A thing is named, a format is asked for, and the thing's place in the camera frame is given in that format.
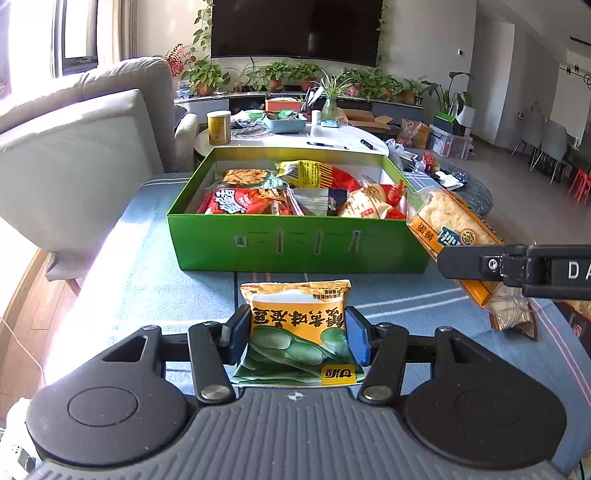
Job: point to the yellow can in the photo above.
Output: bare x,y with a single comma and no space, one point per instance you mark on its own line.
218,131

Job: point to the beige curtain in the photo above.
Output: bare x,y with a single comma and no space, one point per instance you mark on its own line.
115,27

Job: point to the red white lettered snack packet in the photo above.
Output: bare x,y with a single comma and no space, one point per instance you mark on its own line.
240,203

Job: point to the black television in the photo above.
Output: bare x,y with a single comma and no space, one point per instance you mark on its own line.
295,27

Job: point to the large leaf plant white pot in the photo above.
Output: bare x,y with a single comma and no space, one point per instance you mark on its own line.
466,115

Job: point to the white tissue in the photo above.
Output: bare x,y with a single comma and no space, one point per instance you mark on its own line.
445,177

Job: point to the glass vase with spider plant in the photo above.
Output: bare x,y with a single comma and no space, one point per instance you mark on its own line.
328,110

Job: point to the grey sofa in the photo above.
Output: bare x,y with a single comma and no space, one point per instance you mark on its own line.
69,161

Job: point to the yellow green bean snack packet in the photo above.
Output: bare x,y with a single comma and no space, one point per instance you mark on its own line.
295,323

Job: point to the small red box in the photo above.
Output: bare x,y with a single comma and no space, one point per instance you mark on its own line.
429,161

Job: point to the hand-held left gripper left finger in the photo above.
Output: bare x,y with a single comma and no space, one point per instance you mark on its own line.
240,332

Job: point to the orange box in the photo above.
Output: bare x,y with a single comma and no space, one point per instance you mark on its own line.
284,105

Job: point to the open cardboard box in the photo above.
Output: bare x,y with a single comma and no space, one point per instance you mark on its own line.
369,121

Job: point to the dark round coffee table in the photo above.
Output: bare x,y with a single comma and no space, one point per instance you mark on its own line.
475,194

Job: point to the red cream snack packet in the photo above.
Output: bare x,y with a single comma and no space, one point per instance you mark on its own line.
364,205

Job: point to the clear storage bin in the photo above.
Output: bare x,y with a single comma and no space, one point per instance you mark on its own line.
455,145

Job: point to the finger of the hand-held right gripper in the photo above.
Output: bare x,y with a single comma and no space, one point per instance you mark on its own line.
466,263

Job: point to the black pen holder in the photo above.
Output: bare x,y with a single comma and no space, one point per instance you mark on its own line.
307,102

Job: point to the small white bottle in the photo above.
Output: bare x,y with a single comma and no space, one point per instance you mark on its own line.
316,117

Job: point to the green cardboard box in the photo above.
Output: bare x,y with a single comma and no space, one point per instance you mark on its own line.
300,244

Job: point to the dark wrapper pile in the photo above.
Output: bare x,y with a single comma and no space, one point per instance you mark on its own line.
249,127

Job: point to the brown paper bag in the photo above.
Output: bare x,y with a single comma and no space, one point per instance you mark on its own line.
418,136

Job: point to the grey television console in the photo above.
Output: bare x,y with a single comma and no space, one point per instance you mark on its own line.
401,111

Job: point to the dark framed window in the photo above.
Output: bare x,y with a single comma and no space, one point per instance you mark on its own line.
78,27

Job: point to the red berry decoration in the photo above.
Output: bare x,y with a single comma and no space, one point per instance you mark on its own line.
178,60

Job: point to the yellow red snack packet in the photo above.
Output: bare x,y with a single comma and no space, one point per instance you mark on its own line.
309,173

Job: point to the white plastic bag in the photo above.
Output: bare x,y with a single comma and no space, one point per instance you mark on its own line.
396,154

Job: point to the black pen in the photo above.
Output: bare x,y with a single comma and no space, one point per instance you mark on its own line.
325,144

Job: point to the dark blue white snack packet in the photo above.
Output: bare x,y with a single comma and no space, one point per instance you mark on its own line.
318,201

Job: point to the red stool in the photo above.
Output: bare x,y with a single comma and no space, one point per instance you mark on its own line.
581,182

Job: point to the black box green top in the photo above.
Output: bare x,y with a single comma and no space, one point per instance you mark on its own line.
444,125

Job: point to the dark brown snack packet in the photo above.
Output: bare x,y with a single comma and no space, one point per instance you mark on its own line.
577,327

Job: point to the round white table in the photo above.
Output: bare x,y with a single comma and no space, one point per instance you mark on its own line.
332,134

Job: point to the green lidded bowl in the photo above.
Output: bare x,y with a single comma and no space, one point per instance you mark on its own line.
254,114

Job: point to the teal basket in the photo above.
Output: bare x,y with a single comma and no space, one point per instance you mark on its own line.
286,125

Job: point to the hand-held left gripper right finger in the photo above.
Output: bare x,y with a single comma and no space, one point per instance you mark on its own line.
358,334

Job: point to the clear cracker bag orange label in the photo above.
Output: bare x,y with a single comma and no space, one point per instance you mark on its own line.
452,221

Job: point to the potted green plant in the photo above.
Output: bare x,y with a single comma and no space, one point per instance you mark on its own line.
275,76
205,76
387,87
307,76
354,81
408,92

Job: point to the grey dining chair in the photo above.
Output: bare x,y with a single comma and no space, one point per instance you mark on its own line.
528,138
556,147

